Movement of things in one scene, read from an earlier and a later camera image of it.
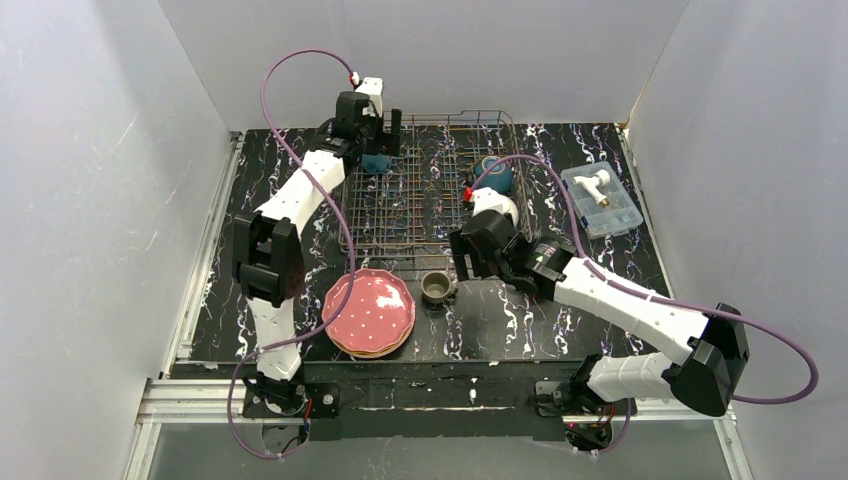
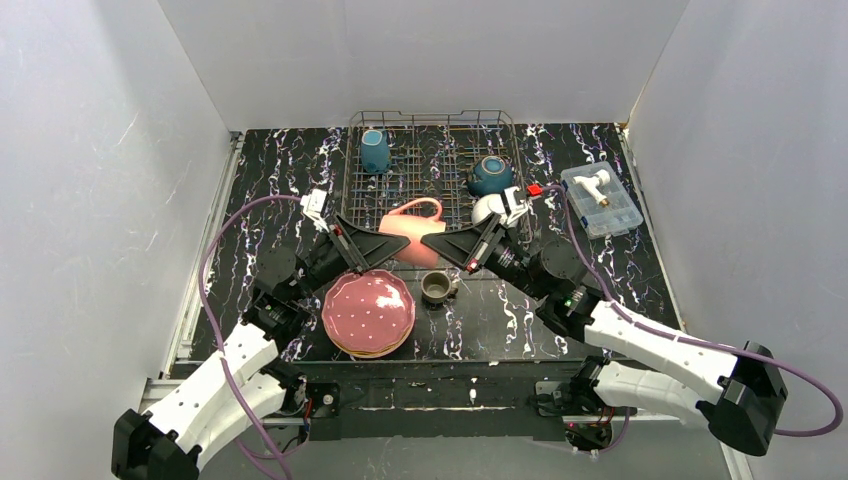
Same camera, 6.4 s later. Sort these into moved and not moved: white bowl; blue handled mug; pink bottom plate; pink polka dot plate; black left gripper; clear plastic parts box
Moved: white bowl; black left gripper
Not moved: pink bottom plate; blue handled mug; clear plastic parts box; pink polka dot plate
